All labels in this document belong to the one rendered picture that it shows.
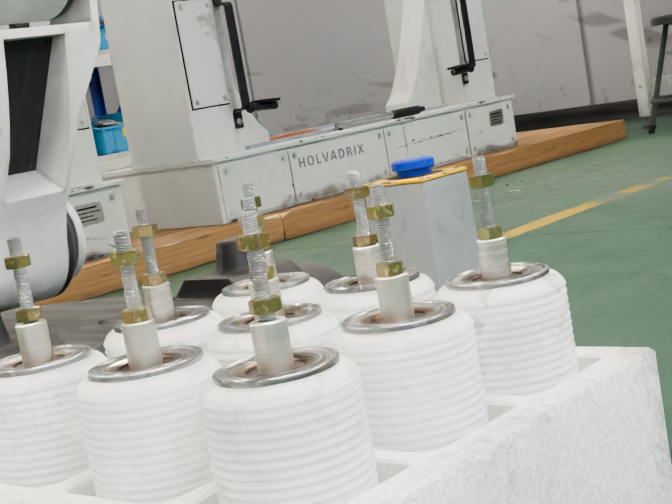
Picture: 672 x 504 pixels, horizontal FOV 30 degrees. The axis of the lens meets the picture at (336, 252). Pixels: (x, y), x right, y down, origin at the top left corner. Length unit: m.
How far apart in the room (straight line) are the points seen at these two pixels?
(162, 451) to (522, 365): 0.26
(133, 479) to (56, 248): 0.76
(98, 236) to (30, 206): 1.75
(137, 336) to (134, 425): 0.06
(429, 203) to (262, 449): 0.46
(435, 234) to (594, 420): 0.31
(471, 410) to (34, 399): 0.29
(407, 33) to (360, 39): 2.77
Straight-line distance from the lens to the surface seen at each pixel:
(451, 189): 1.14
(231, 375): 0.73
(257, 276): 0.72
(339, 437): 0.71
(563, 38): 6.56
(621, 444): 0.91
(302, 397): 0.70
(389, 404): 0.79
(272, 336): 0.72
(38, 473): 0.89
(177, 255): 3.30
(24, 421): 0.88
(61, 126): 1.49
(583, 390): 0.87
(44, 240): 1.52
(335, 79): 7.50
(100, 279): 3.14
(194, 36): 3.60
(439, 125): 4.28
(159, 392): 0.78
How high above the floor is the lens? 0.41
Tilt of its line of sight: 7 degrees down
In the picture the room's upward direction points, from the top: 10 degrees counter-clockwise
